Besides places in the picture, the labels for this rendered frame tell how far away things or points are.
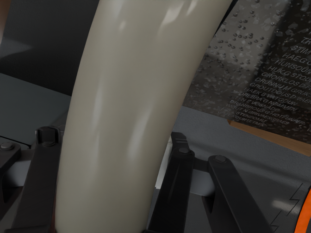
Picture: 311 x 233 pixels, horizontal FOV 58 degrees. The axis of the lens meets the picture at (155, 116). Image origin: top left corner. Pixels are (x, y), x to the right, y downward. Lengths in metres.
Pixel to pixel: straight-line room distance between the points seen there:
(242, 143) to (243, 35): 0.85
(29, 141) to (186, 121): 0.56
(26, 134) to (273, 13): 0.65
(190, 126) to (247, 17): 0.81
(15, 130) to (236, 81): 0.59
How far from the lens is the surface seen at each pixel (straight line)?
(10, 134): 0.78
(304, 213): 1.37
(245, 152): 1.14
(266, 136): 1.00
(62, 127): 0.19
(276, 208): 1.32
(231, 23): 0.29
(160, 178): 0.16
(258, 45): 0.31
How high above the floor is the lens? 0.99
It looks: 69 degrees down
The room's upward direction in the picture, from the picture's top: 172 degrees counter-clockwise
